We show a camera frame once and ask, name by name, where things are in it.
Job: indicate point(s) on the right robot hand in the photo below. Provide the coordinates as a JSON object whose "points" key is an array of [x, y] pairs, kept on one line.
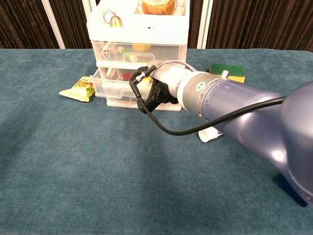
{"points": [[168, 76]]}

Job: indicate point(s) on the dark blue printed carton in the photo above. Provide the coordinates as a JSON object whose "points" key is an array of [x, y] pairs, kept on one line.
{"points": [[293, 198]]}

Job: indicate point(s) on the green white tube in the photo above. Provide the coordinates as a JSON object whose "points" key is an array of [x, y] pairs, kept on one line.
{"points": [[126, 52]]}

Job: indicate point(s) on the white die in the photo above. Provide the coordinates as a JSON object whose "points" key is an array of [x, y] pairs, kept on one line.
{"points": [[106, 54]]}

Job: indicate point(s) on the white purple toothpaste tube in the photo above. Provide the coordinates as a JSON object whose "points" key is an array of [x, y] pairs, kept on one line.
{"points": [[205, 135]]}

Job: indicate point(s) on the yellow block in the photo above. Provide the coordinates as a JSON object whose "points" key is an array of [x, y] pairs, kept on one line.
{"points": [[141, 47]]}

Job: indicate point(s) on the yellow green snack bag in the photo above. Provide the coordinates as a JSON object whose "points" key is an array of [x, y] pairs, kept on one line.
{"points": [[78, 89]]}

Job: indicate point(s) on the yellow sponge with green pad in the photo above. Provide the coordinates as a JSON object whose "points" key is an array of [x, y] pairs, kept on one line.
{"points": [[234, 69]]}

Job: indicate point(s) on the white frame post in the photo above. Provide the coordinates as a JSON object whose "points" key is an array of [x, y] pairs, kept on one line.
{"points": [[88, 7], [53, 24], [204, 24]]}

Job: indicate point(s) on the orange round jar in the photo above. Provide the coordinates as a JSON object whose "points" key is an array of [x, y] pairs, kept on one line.
{"points": [[159, 7]]}

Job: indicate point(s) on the clear drawer holding die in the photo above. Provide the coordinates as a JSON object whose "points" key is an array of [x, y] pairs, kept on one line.
{"points": [[166, 52]]}

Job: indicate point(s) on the red flat piece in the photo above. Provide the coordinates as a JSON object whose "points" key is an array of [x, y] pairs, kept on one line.
{"points": [[127, 77]]}

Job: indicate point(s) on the white plastic drawer unit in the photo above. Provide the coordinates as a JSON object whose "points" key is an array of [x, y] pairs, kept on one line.
{"points": [[137, 29]]}

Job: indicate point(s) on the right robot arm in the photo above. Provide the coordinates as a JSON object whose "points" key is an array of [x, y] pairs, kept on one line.
{"points": [[244, 110]]}

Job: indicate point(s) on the teal table cloth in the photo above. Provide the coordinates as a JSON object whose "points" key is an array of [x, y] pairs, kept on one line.
{"points": [[97, 171]]}

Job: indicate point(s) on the clear drawer holding duck toy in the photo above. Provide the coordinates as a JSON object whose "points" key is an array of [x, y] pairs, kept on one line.
{"points": [[107, 88]]}

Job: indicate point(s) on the yellow duck toy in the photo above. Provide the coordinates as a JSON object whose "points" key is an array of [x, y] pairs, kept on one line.
{"points": [[146, 80]]}

